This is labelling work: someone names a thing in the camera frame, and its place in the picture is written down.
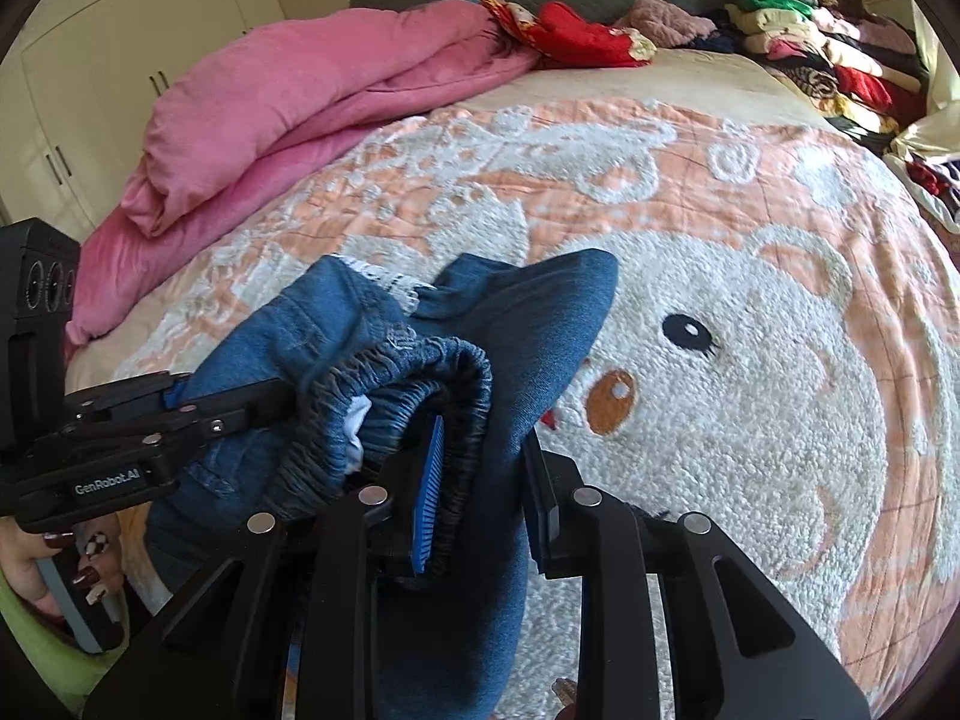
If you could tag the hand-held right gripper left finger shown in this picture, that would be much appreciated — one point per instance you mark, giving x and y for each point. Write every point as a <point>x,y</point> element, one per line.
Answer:
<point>429,496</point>

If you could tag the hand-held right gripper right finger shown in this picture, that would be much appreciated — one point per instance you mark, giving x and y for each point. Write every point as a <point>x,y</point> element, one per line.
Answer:
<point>537,521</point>

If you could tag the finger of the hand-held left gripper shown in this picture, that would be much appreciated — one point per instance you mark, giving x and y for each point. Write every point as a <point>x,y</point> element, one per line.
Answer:
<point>247,411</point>
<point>127,394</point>

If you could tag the blue denim pants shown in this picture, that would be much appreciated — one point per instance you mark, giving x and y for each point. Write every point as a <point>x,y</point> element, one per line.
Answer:
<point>540,330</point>

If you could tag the person's left hand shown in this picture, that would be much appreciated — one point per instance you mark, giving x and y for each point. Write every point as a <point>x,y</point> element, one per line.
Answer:
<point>22,566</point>

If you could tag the peach and white printed blanket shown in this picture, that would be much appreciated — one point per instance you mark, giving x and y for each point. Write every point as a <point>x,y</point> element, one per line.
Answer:
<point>750,390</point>

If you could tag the person's green garment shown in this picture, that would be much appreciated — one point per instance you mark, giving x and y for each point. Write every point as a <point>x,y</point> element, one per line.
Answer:
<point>37,660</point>

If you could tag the pink blanket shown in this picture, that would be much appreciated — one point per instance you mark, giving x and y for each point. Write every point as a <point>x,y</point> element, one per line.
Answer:
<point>300,112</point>

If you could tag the cream wardrobe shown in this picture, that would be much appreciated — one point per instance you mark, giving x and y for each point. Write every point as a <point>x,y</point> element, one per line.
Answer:
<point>112,30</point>

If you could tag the red patterned garment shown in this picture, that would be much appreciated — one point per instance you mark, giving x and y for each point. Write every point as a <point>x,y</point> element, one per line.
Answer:
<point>577,34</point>

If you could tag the mauve fuzzy garment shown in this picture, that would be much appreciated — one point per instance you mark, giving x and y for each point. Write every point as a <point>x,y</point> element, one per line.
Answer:
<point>667,19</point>

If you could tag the cream plastic bag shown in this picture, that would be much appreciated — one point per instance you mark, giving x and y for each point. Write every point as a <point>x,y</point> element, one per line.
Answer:
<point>922,139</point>

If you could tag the pile of folded clothes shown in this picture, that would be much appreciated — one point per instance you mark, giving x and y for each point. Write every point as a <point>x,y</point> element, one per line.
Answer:
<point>825,60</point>

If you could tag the cream curtain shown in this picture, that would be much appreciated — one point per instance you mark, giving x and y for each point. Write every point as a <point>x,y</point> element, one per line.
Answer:
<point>928,60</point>

